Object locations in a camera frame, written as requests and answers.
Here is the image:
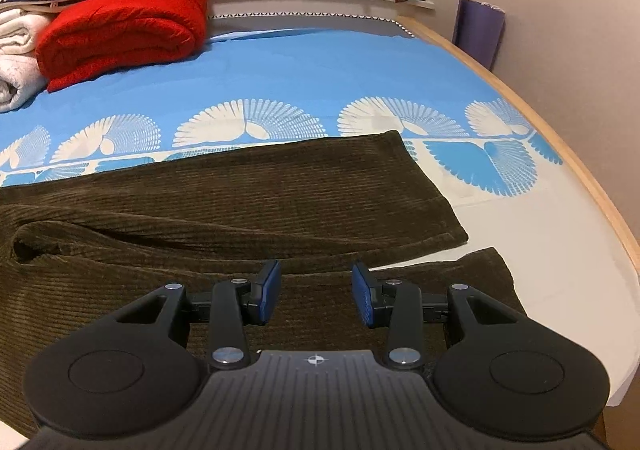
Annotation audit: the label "brown corduroy pants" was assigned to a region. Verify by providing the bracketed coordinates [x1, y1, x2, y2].
[0, 130, 528, 437]

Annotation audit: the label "wooden bed frame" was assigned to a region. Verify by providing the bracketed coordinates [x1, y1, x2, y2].
[397, 14, 640, 283]

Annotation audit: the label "white patterned mattress edge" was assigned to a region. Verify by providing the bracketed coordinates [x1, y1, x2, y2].
[207, 0, 417, 37]

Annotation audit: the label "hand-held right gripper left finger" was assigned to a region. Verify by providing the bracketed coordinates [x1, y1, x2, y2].
[107, 260, 283, 372]

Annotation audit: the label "red folded blanket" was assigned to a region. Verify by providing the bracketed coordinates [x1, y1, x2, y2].
[36, 0, 211, 93]

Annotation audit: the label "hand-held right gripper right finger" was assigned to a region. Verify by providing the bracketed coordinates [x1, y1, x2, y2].
[351, 263, 526, 372]

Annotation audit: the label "cream folded fleece blanket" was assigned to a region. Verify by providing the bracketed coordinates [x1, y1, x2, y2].
[0, 8, 53, 113]

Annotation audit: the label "purple board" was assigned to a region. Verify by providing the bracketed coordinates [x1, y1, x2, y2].
[452, 0, 506, 71]

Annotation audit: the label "blue white printed bedsheet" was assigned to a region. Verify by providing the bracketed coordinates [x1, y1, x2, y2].
[0, 22, 633, 401]

